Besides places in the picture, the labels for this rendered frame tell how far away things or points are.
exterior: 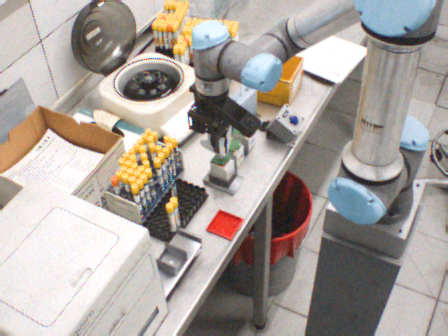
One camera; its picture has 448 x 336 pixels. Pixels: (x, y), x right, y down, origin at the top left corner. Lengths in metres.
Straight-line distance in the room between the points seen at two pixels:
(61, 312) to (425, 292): 1.71
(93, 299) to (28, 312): 0.11
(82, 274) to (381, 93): 0.56
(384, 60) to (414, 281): 1.59
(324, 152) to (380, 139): 1.80
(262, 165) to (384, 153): 0.54
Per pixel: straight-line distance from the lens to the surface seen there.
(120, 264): 0.92
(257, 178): 1.42
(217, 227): 1.31
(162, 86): 1.54
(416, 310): 2.28
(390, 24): 0.80
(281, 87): 1.57
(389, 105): 0.91
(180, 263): 1.22
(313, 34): 1.10
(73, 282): 0.92
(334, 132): 2.86
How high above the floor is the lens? 1.92
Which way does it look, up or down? 47 degrees down
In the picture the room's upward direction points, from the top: 3 degrees counter-clockwise
